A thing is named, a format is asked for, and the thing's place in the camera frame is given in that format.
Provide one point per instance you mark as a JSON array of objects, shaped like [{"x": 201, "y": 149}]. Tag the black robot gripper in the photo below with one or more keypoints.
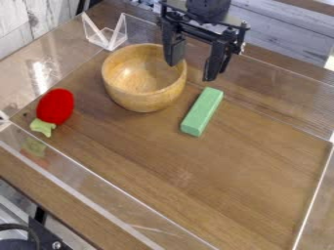
[{"x": 188, "y": 16}]

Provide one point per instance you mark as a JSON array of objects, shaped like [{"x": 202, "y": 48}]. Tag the red plush strawberry toy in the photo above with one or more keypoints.
[{"x": 54, "y": 110}]

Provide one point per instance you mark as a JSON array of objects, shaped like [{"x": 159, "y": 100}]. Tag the wooden bowl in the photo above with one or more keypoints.
[{"x": 140, "y": 82}]

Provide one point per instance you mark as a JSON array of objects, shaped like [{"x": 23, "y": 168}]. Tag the green rectangular block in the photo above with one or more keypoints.
[{"x": 201, "y": 112}]

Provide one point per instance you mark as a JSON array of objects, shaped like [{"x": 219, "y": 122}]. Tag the clear acrylic front barrier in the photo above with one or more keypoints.
[{"x": 110, "y": 218}]

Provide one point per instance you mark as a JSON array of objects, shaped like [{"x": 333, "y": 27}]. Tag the clear acrylic corner bracket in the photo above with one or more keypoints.
[{"x": 106, "y": 37}]

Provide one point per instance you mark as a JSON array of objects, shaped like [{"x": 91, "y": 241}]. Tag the black table clamp mount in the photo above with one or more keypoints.
[{"x": 50, "y": 241}]

